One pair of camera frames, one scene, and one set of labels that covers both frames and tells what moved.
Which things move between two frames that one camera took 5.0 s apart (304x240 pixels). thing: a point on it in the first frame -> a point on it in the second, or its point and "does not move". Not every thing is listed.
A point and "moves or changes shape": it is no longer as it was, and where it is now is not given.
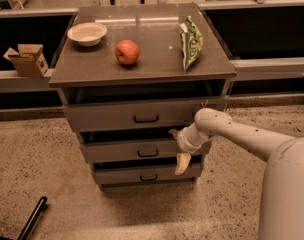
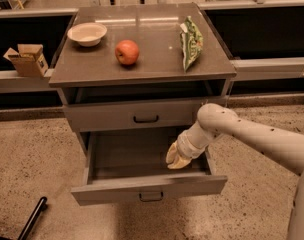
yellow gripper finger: x=174 y=132 -> x=172 y=153
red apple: x=127 y=52 does not move
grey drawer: x=135 y=151 moves or changes shape
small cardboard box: x=28 y=60 does not move
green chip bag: x=191 y=41 does not move
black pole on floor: x=35 y=214 does not move
